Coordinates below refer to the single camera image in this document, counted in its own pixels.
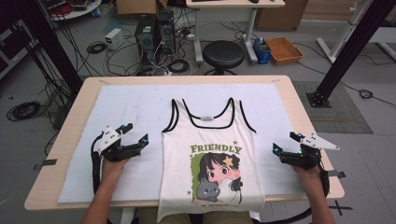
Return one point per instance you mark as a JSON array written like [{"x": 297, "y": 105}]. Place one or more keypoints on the round white table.
[{"x": 77, "y": 9}]

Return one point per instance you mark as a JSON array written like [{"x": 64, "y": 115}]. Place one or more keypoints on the person's right hand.
[{"x": 309, "y": 177}]

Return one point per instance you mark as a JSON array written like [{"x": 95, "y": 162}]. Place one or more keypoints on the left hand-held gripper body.
[{"x": 107, "y": 140}]

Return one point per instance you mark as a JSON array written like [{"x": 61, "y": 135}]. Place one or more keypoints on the white metal stand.
[{"x": 345, "y": 31}]

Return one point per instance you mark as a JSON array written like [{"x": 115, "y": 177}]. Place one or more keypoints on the orange shallow tray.
[{"x": 284, "y": 50}]

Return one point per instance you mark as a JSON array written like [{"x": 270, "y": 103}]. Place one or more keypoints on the black tape strip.
[
  {"x": 46, "y": 163},
  {"x": 337, "y": 174}
]

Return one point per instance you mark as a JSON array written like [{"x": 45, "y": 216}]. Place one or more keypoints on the large cardboard box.
[{"x": 280, "y": 15}]

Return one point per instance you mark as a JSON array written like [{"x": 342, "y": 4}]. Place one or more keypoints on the white table mat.
[{"x": 137, "y": 102}]

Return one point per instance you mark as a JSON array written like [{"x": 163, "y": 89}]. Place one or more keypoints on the black metal frame post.
[
  {"x": 351, "y": 49},
  {"x": 46, "y": 40}
]

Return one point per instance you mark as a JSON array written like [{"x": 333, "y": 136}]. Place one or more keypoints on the black tape cross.
[{"x": 340, "y": 207}]

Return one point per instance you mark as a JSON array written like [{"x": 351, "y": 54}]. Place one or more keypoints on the blue box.
[{"x": 262, "y": 53}]

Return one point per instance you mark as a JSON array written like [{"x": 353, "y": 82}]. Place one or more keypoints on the black computer tower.
[
  {"x": 166, "y": 31},
  {"x": 145, "y": 37}
]

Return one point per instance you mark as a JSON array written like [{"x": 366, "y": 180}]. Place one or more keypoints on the small cardboard box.
[{"x": 137, "y": 6}]

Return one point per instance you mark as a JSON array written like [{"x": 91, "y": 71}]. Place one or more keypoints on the person's left hand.
[{"x": 113, "y": 171}]

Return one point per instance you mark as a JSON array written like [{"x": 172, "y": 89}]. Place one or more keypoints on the white desk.
[{"x": 236, "y": 3}]

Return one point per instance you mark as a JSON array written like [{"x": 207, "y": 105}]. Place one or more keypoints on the person's khaki trousers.
[{"x": 149, "y": 217}]

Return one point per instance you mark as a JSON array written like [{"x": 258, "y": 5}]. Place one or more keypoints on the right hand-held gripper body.
[{"x": 306, "y": 157}]

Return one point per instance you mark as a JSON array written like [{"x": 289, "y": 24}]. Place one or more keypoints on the black round stool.
[{"x": 223, "y": 53}]

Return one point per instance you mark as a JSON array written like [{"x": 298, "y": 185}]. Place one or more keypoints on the white cartoon print tank top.
[{"x": 211, "y": 174}]

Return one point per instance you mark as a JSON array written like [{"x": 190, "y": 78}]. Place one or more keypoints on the grey floor mat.
[{"x": 339, "y": 115}]

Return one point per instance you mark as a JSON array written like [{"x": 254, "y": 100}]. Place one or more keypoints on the white power supply box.
[{"x": 114, "y": 38}]

